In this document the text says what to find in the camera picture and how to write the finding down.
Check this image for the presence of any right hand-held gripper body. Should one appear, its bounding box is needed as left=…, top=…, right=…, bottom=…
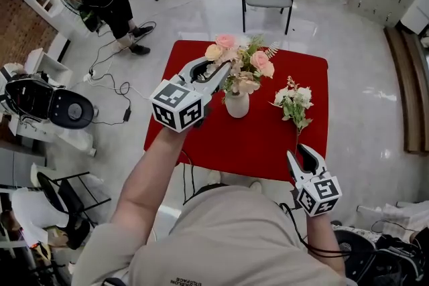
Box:
left=290, top=167, right=343, bottom=218

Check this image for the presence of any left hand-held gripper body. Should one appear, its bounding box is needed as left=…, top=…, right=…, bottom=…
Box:
left=149, top=73, right=212, bottom=134

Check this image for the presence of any white vase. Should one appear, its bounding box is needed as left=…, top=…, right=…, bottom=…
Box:
left=224, top=90, right=251, bottom=119

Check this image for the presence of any pink flower bouquet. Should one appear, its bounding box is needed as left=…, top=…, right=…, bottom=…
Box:
left=204, top=33, right=281, bottom=98

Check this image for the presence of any white flower bouquet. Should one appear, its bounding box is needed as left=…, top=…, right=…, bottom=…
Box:
left=269, top=75, right=314, bottom=155

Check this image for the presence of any person's left forearm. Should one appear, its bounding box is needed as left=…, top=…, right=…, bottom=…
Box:
left=109, top=125, right=195, bottom=248

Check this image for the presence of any person's right forearm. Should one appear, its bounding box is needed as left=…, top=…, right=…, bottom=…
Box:
left=303, top=212, right=347, bottom=279

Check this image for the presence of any red tablecloth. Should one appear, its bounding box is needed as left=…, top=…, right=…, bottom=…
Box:
left=143, top=40, right=330, bottom=184

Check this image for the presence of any black backpack rig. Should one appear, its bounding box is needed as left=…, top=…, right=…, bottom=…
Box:
left=333, top=229, right=429, bottom=286
left=4, top=73, right=96, bottom=131

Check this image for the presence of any person's left shoe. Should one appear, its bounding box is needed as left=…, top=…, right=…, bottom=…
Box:
left=206, top=169, right=223, bottom=186

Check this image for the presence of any person's beige shirt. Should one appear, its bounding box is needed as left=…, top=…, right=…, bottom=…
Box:
left=71, top=186, right=357, bottom=286

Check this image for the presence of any wooden step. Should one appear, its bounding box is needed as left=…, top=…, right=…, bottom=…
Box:
left=383, top=26, right=429, bottom=155

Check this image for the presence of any black folding chair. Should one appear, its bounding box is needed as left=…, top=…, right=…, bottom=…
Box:
left=35, top=171, right=113, bottom=251

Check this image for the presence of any white cabinet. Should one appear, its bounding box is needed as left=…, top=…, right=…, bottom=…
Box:
left=400, top=0, right=429, bottom=36

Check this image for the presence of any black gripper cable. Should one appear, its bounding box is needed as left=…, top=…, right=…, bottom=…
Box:
left=280, top=202, right=351, bottom=259

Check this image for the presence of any black harness strap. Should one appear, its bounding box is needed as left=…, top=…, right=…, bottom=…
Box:
left=182, top=182, right=235, bottom=206

